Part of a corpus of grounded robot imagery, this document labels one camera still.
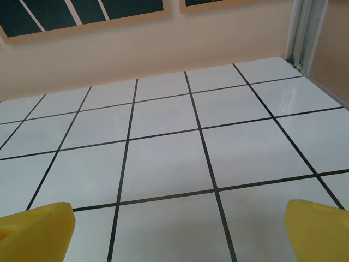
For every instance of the aluminium side rail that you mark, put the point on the aluminium side rail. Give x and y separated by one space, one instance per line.
327 90

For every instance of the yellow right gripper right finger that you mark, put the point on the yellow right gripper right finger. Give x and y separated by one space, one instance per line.
319 234

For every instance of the aluminium corner post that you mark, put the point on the aluminium corner post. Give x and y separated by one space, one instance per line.
302 32

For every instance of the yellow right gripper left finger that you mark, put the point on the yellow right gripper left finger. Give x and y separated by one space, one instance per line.
35 234

